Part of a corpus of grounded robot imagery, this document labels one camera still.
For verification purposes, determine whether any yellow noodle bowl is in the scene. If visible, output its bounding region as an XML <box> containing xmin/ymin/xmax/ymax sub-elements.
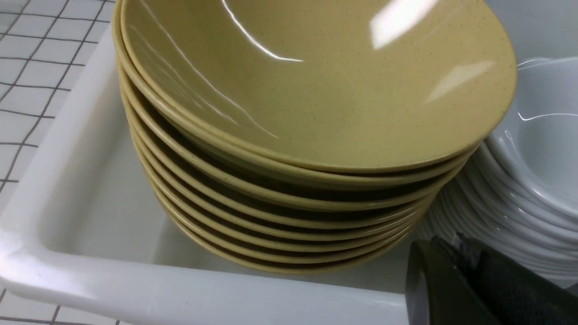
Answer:
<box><xmin>120</xmin><ymin>0</ymin><xmax>517</xmax><ymax>173</ymax></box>

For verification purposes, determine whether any stack of yellow bowls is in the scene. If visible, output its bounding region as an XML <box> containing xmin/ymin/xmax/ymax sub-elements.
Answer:
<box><xmin>112</xmin><ymin>0</ymin><xmax>479</xmax><ymax>275</ymax></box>

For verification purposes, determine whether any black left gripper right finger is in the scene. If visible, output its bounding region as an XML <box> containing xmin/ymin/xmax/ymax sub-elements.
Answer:
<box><xmin>433</xmin><ymin>234</ymin><xmax>577</xmax><ymax>325</ymax></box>

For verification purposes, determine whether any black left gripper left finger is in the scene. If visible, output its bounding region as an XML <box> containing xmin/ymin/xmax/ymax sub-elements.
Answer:
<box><xmin>405</xmin><ymin>239</ymin><xmax>501</xmax><ymax>325</ymax></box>

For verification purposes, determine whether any large white plastic tub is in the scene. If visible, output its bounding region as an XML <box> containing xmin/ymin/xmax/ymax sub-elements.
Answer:
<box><xmin>1</xmin><ymin>28</ymin><xmax>411</xmax><ymax>325</ymax></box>

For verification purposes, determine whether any stack of white dishes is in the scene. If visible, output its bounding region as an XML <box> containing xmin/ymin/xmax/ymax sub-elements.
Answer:
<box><xmin>417</xmin><ymin>57</ymin><xmax>578</xmax><ymax>288</ymax></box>

